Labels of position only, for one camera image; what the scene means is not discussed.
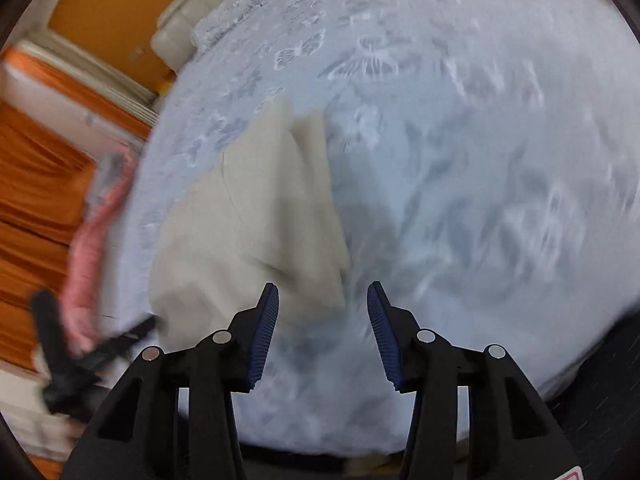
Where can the cream fleece garment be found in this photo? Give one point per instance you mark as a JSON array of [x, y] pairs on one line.
[[264, 214]]

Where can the blue butterfly duvet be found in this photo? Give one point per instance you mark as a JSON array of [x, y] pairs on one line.
[[484, 161]]

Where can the orange curtain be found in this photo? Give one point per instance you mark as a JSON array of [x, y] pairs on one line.
[[44, 181]]

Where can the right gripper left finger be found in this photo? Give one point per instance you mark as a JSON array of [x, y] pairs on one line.
[[252, 331]]

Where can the pink clothing item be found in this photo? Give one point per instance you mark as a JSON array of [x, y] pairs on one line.
[[82, 285]]

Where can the cream padded headboard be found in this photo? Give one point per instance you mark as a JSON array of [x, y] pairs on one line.
[[172, 40]]

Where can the grey clothing item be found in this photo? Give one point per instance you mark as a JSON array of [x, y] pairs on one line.
[[109, 171]]

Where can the blue floral pillow left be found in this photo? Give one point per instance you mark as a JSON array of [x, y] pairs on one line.
[[220, 21]]

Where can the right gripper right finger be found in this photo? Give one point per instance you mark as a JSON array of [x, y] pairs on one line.
[[395, 330]]

